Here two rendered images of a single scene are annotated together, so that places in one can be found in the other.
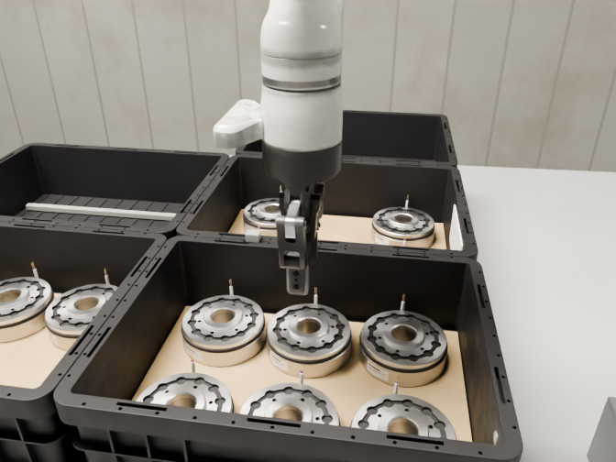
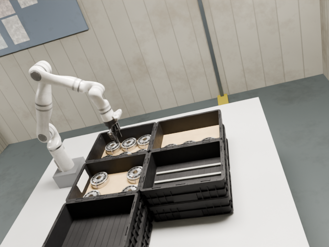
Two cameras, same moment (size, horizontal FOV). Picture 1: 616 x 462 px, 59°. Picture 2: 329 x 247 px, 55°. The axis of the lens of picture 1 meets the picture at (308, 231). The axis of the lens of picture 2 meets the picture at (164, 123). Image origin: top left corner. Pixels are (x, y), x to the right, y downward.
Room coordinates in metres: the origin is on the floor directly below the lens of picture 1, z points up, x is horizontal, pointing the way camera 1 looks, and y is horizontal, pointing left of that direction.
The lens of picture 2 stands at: (2.02, 0.53, 1.88)
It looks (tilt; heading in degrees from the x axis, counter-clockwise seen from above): 30 degrees down; 189
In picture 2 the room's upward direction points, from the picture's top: 20 degrees counter-clockwise
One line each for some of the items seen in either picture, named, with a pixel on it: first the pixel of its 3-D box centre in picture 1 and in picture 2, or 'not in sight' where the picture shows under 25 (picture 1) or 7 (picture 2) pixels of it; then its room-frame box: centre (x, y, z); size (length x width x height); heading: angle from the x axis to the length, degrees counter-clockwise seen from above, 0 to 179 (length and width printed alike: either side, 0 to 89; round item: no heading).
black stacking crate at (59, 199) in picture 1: (94, 214); (185, 173); (0.81, 0.36, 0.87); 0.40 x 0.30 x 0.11; 81
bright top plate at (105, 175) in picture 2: not in sight; (99, 178); (0.66, -0.14, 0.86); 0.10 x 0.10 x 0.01
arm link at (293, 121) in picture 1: (281, 104); (109, 112); (0.49, 0.02, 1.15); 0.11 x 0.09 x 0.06; 81
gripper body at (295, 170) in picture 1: (302, 177); (111, 124); (0.49, 0.01, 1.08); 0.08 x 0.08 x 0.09
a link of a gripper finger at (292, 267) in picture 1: (295, 274); not in sight; (0.44, 0.01, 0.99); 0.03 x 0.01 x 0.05; 171
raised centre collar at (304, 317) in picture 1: (308, 326); not in sight; (0.52, 0.00, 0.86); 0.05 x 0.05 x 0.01
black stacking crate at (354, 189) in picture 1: (332, 231); (112, 184); (0.75, -0.04, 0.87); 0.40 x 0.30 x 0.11; 81
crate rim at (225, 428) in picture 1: (301, 326); (122, 142); (0.46, 0.01, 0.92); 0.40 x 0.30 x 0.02; 81
